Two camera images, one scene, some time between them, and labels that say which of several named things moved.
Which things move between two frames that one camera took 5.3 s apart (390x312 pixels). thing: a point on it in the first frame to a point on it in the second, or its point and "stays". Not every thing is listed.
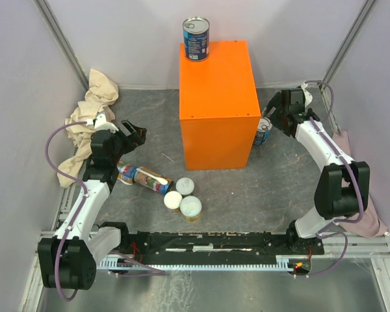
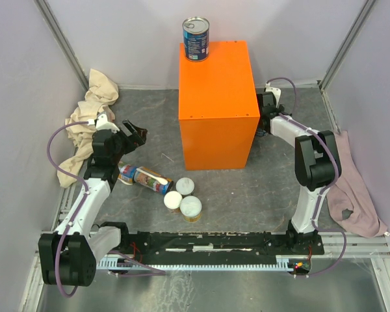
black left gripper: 136,136 stays
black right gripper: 275,103 to 281,108
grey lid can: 185,186 stays
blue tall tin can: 196,33 stays
